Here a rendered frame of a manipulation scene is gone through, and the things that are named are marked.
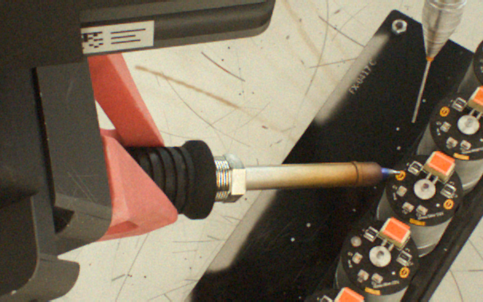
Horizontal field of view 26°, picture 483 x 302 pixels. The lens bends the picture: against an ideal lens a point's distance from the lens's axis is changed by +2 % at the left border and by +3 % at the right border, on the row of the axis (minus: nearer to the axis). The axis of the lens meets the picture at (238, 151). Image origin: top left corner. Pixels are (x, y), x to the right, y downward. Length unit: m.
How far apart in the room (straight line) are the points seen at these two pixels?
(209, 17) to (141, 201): 0.08
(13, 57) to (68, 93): 0.05
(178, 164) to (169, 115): 0.12
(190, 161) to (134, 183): 0.06
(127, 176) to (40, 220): 0.04
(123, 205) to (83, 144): 0.02
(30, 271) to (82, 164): 0.03
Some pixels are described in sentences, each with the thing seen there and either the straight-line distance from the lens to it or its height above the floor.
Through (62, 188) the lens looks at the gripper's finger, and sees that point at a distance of 0.22.
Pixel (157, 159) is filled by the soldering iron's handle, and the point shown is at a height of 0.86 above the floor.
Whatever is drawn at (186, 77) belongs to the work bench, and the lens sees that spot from 0.44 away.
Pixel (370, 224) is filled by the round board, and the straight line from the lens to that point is 0.35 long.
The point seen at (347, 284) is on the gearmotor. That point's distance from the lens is 0.36.
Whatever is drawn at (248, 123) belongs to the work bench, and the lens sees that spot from 0.43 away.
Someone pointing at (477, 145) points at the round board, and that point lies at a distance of 0.37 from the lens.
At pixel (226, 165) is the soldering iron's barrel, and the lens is 0.32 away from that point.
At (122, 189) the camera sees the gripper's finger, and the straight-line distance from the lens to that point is 0.24.
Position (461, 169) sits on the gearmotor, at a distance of 0.38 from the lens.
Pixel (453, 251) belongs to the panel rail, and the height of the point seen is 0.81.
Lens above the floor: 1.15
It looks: 69 degrees down
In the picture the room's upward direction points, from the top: 2 degrees counter-clockwise
